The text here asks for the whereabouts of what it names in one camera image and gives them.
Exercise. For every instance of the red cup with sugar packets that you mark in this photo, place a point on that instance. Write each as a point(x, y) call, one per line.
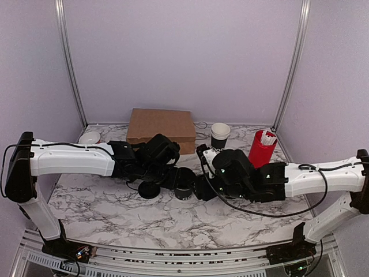
point(262, 148)

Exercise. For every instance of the aluminium frame post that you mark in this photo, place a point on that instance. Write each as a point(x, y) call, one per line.
point(62, 25)
point(296, 56)

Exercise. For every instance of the front aluminium rail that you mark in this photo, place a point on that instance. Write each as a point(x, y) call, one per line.
point(121, 261)

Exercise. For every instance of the single black paper cup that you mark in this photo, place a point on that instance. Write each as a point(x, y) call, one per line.
point(183, 194)

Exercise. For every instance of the orange and white bowl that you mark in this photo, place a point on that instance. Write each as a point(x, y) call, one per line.
point(90, 138)

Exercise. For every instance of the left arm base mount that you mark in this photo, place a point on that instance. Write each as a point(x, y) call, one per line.
point(64, 248)

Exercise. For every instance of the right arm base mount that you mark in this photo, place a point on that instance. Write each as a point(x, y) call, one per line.
point(298, 248)

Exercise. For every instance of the stack of black paper cups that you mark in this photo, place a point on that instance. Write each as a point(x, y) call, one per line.
point(219, 136)

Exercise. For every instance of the left aluminium frame post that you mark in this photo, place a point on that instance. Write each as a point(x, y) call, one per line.
point(62, 25)

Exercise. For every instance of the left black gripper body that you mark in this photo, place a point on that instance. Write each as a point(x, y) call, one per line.
point(169, 182)

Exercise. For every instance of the stack of black cup lids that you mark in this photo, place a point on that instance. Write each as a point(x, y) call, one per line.
point(148, 190)

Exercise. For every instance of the right aluminium frame post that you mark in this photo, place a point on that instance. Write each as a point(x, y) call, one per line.
point(296, 56)

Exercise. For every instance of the brown paper bag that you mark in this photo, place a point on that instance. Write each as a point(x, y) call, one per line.
point(177, 125)

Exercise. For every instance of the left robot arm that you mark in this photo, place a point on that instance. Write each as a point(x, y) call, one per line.
point(152, 163)

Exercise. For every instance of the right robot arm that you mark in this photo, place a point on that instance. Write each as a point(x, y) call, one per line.
point(230, 175)

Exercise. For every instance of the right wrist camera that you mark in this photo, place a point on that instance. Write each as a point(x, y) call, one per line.
point(206, 156)

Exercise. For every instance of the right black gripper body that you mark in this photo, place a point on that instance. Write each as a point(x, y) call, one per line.
point(203, 186)

